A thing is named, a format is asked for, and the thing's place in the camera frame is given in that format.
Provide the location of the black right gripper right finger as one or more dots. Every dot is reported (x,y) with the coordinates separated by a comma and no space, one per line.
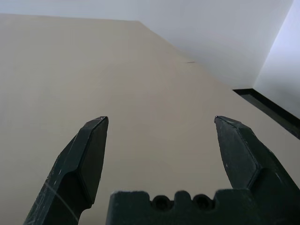
(246,159)

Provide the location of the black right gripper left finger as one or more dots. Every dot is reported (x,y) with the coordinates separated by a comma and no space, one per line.
(70,175)

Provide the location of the black wall baseboard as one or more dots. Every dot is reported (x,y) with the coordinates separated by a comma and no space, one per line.
(269,107)

